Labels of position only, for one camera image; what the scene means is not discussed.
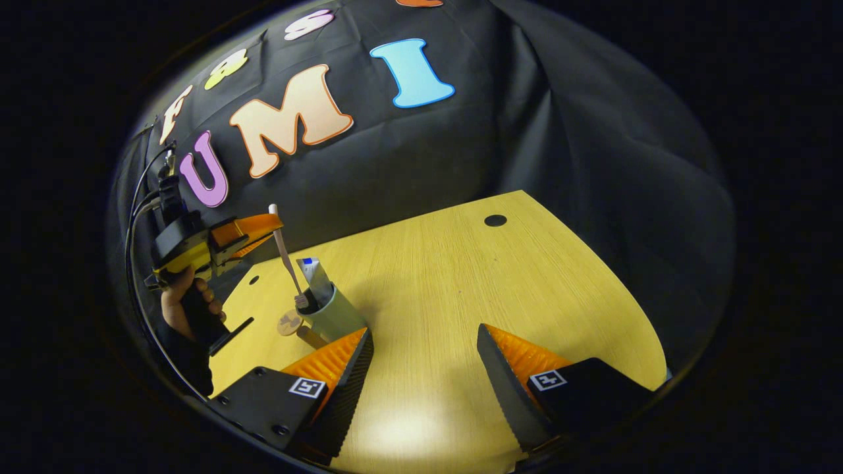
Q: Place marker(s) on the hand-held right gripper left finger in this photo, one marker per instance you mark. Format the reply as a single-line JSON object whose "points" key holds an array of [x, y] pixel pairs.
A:
{"points": [[346, 388]]}

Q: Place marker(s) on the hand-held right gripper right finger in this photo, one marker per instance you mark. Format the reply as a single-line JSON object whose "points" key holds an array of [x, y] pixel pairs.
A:
{"points": [[504, 388]]}

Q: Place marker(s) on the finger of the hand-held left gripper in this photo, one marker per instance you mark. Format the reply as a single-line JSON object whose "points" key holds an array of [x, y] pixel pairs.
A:
{"points": [[247, 250], [253, 225]]}

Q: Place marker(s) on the white toothbrush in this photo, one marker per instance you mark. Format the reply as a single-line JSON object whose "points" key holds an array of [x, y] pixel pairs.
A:
{"points": [[284, 253]]}

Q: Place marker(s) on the white toothpaste tube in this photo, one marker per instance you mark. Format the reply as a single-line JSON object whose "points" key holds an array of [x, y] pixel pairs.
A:
{"points": [[317, 280]]}

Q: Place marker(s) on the round cork coaster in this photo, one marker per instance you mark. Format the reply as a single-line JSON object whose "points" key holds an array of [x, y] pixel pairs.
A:
{"points": [[288, 324]]}

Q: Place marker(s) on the wooden desktop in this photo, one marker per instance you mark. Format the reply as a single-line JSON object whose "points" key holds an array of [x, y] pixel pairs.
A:
{"points": [[461, 276]]}

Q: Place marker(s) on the black backdrop cloth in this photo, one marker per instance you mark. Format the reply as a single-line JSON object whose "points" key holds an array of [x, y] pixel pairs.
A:
{"points": [[461, 145]]}

